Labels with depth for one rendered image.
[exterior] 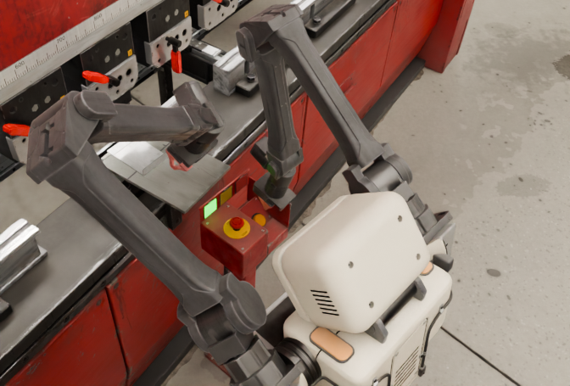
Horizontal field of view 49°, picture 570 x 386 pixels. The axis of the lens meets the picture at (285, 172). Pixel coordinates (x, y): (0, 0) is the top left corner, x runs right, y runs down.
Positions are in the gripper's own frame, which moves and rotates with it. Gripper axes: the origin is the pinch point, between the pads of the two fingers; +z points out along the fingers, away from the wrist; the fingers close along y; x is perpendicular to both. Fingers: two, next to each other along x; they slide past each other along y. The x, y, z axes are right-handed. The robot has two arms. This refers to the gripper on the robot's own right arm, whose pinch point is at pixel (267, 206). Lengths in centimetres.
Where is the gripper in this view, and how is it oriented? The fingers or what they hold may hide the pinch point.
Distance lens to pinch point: 173.3
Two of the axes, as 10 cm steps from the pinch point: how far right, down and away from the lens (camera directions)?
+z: -2.5, 5.4, 8.0
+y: -7.3, -6.5, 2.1
